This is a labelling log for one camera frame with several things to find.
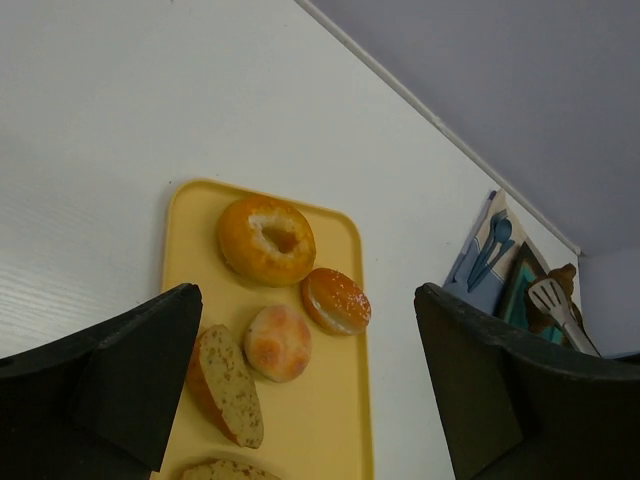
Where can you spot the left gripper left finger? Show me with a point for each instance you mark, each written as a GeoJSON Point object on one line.
{"type": "Point", "coordinates": [100, 403]}

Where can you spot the metal tongs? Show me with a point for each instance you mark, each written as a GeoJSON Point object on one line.
{"type": "Point", "coordinates": [549, 298]}

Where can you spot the blue plastic fork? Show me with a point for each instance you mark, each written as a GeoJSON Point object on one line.
{"type": "Point", "coordinates": [496, 218]}

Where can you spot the cream filled bun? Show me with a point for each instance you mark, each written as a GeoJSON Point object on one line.
{"type": "Point", "coordinates": [336, 302]}

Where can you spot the round white bread roll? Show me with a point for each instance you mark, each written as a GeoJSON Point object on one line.
{"type": "Point", "coordinates": [278, 343]}

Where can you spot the blue placemat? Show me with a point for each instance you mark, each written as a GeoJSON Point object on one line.
{"type": "Point", "coordinates": [487, 295]}

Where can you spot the chocolate croissant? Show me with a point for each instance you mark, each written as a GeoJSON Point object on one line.
{"type": "Point", "coordinates": [562, 277]}

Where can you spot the seeded bread slice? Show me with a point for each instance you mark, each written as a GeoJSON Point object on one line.
{"type": "Point", "coordinates": [223, 469]}
{"type": "Point", "coordinates": [223, 389]}

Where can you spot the orange bagel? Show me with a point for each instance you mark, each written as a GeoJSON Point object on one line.
{"type": "Point", "coordinates": [266, 240]}

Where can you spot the blue plastic knife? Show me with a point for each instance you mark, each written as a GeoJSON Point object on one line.
{"type": "Point", "coordinates": [488, 267]}

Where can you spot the yellow tray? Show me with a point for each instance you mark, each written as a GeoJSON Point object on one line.
{"type": "Point", "coordinates": [317, 426]}

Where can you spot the blue plastic spoon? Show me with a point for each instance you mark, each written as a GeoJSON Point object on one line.
{"type": "Point", "coordinates": [501, 232]}

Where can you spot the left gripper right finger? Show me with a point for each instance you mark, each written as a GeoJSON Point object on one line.
{"type": "Point", "coordinates": [516, 406]}

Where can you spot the black and green plate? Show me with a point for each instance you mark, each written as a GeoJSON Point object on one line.
{"type": "Point", "coordinates": [515, 307]}

